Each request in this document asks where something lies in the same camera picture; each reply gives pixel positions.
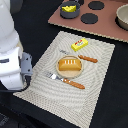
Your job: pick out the beige bowl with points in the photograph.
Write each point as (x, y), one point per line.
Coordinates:
(122, 15)

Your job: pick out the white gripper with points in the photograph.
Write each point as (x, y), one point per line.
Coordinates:
(10, 70)

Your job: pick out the yellow toy piece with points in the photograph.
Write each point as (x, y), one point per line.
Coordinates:
(69, 8)

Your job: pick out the black stove burner disc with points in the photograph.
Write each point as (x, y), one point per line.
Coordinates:
(96, 5)
(89, 18)

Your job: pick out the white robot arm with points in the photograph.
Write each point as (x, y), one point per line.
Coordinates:
(9, 38)

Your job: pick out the fork with wooden handle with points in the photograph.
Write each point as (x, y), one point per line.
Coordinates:
(67, 81)

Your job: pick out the knife with wooden handle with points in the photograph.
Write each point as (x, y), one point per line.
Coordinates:
(80, 56)

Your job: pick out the small grey pot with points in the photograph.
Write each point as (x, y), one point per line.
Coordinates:
(70, 15)

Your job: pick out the round wooden plate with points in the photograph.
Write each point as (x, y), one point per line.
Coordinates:
(69, 74)

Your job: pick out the bread loaf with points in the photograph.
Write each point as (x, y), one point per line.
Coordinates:
(69, 65)

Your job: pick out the large grey pot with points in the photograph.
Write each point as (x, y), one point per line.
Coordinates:
(26, 66)

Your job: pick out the white woven placemat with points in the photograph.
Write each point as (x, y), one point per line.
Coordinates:
(75, 98)

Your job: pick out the yellow butter box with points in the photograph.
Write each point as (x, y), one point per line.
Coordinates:
(79, 44)

